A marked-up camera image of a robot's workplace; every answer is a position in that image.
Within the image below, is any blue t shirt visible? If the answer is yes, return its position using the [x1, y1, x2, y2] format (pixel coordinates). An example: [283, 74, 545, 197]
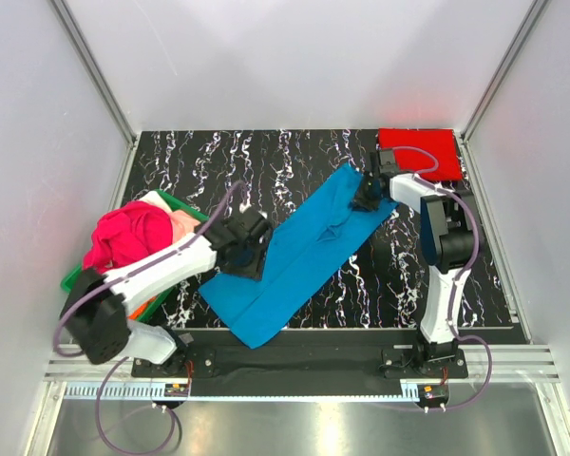
[199, 164, 397, 349]

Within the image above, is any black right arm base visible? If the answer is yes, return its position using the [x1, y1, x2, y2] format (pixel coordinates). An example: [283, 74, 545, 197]
[378, 332, 468, 380]

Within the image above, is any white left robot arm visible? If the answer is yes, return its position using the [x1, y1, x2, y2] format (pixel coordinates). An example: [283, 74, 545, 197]
[60, 208, 275, 376]

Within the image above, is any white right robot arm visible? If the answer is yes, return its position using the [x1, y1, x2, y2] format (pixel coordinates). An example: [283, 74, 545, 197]
[351, 146, 482, 377]

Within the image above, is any light pink t shirt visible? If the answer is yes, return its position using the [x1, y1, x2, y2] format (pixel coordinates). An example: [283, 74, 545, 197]
[169, 210, 200, 243]

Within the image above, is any red folded t shirt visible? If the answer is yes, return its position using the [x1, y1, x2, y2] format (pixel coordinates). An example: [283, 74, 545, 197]
[378, 128, 463, 182]

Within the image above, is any green plastic basket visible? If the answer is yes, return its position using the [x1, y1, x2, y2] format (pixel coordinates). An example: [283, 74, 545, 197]
[60, 188, 210, 329]

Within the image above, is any magenta t shirt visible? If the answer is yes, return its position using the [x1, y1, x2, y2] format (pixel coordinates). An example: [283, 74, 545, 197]
[82, 201, 173, 273]

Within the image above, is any orange t shirt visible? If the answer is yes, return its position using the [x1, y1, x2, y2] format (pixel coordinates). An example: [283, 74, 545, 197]
[128, 303, 148, 320]

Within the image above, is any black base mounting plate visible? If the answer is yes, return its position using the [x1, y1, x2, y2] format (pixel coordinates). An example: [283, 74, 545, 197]
[131, 339, 467, 381]

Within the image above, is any white slotted cable duct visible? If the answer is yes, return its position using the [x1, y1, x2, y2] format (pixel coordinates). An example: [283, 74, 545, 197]
[65, 380, 447, 404]

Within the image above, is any aluminium frame rail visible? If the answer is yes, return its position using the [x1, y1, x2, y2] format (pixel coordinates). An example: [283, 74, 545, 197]
[43, 345, 560, 383]

